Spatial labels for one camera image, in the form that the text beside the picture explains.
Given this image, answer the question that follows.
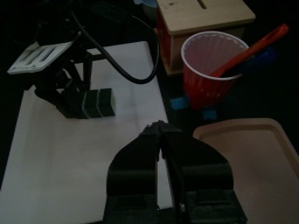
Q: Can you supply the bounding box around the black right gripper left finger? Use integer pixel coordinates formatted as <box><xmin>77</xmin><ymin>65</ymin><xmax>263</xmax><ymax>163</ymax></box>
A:
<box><xmin>103</xmin><ymin>121</ymin><xmax>163</xmax><ymax>224</ymax></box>

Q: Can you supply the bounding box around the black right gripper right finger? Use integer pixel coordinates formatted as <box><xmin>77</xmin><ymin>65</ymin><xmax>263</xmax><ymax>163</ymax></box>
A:
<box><xmin>159</xmin><ymin>121</ymin><xmax>248</xmax><ymax>224</ymax></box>

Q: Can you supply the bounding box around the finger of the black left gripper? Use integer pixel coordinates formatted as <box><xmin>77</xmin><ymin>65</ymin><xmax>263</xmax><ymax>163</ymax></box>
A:
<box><xmin>32</xmin><ymin>82</ymin><xmax>67</xmax><ymax>105</ymax></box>
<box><xmin>57</xmin><ymin>85</ymin><xmax>89</xmax><ymax>120</ymax></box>

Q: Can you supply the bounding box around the toy sushi roll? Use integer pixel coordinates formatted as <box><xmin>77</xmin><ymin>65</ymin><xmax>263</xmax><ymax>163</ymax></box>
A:
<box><xmin>75</xmin><ymin>87</ymin><xmax>117</xmax><ymax>119</ymax></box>

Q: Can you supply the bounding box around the wooden tray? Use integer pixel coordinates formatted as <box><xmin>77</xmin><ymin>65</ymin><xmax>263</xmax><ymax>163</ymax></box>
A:
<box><xmin>191</xmin><ymin>117</ymin><xmax>299</xmax><ymax>224</ymax></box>

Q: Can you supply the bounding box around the white paper mat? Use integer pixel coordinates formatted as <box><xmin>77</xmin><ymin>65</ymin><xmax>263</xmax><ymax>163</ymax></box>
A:
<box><xmin>0</xmin><ymin>40</ymin><xmax>175</xmax><ymax>224</ymax></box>

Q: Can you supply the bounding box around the blue tape piece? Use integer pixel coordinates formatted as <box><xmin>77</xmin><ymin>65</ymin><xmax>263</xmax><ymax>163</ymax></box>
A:
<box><xmin>201</xmin><ymin>108</ymin><xmax>219</xmax><ymax>121</ymax></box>
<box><xmin>169</xmin><ymin>95</ymin><xmax>191</xmax><ymax>111</ymax></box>

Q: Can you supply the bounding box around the red plastic cup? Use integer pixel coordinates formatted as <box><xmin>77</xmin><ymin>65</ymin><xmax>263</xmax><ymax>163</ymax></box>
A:
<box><xmin>180</xmin><ymin>30</ymin><xmax>250</xmax><ymax>111</ymax></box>

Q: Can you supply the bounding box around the blue plastic utensil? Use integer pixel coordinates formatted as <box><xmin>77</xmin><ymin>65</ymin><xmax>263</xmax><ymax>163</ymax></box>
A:
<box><xmin>223</xmin><ymin>46</ymin><xmax>280</xmax><ymax>77</ymax></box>

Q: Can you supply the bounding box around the red wooden box with knob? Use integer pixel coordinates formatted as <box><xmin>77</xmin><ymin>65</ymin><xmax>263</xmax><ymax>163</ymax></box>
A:
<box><xmin>155</xmin><ymin>0</ymin><xmax>258</xmax><ymax>76</ymax></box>

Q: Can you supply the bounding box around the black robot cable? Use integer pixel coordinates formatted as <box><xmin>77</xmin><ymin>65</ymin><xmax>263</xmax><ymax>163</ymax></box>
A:
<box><xmin>69</xmin><ymin>5</ymin><xmax>161</xmax><ymax>86</ymax></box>

